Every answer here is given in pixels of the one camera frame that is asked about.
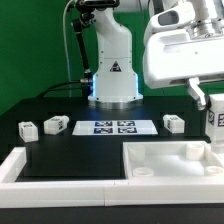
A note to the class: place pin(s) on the white U-shaped obstacle fence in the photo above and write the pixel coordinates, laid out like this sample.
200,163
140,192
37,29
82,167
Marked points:
15,194

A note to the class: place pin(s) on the white square tabletop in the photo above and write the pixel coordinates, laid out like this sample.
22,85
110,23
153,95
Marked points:
171,159

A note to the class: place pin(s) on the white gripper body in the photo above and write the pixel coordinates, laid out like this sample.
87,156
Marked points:
184,40

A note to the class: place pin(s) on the white sheet with AprilTags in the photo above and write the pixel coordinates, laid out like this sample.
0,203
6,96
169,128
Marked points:
114,127

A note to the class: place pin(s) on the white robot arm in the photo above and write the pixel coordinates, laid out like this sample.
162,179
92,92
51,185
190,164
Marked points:
115,84

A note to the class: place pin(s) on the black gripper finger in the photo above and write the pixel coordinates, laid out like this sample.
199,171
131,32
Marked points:
196,93

